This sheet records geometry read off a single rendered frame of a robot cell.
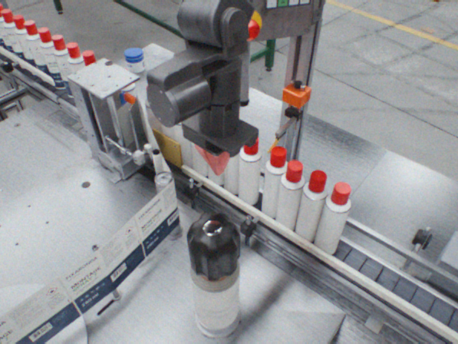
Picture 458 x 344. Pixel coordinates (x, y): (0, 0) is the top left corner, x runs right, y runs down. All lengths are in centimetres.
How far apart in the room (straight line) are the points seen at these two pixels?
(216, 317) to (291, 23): 55
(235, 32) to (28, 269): 72
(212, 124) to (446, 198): 82
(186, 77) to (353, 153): 85
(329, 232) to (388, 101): 224
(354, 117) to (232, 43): 236
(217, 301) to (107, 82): 55
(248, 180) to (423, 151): 189
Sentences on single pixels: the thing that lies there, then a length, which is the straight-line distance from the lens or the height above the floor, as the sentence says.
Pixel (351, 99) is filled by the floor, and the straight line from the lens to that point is 297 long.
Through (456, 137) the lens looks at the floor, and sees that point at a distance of 290.
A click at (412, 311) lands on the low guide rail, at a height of 91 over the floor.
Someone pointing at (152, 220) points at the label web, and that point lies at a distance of 82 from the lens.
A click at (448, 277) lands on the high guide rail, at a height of 96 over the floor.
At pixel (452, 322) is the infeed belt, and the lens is 95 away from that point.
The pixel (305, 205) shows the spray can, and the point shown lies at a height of 101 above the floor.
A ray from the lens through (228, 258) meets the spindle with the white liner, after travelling 59.
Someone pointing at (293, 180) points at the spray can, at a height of 106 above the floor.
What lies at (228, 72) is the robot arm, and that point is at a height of 138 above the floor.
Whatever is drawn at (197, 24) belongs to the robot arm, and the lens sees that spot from 49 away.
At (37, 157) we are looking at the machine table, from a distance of 132.
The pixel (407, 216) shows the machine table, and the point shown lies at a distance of 114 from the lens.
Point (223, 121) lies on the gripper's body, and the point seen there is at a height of 131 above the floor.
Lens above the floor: 165
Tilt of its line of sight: 46 degrees down
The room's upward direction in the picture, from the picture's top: straight up
